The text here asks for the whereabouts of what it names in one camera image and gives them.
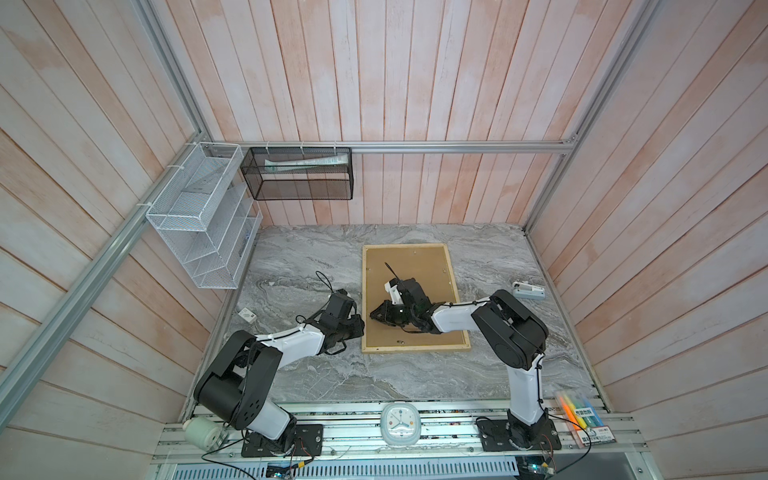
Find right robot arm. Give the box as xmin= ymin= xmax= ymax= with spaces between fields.
xmin=369 ymin=278 xmax=551 ymax=450

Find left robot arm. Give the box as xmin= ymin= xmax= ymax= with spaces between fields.
xmin=193 ymin=289 xmax=364 ymax=453

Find white desk clock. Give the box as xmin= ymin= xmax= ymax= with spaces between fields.
xmin=380 ymin=402 xmax=421 ymax=447

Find white wire mesh shelf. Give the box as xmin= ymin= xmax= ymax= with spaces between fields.
xmin=146 ymin=142 xmax=263 ymax=290

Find black wire mesh basket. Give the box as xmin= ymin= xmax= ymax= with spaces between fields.
xmin=240 ymin=146 xmax=355 ymax=201

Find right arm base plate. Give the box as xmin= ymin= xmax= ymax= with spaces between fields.
xmin=475 ymin=417 xmax=562 ymax=452

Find brown cardboard backing board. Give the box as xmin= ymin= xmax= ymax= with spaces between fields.
xmin=365 ymin=247 xmax=468 ymax=349

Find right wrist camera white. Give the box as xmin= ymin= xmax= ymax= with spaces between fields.
xmin=385 ymin=280 xmax=404 ymax=305

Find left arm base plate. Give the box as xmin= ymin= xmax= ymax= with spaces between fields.
xmin=241 ymin=424 xmax=324 ymax=458

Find pack of coloured highlighters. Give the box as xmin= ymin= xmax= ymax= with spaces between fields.
xmin=557 ymin=390 xmax=616 ymax=448

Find small white square tag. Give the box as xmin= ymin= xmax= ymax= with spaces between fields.
xmin=238 ymin=308 xmax=256 ymax=324

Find paper in black basket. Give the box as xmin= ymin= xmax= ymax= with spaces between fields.
xmin=263 ymin=154 xmax=350 ymax=174

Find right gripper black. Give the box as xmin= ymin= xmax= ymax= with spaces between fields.
xmin=369 ymin=299 xmax=418 ymax=326

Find small white grey device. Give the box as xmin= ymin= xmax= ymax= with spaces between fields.
xmin=512 ymin=282 xmax=546 ymax=300

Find light wooden picture frame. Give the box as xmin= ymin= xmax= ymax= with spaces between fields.
xmin=361 ymin=242 xmax=473 ymax=355

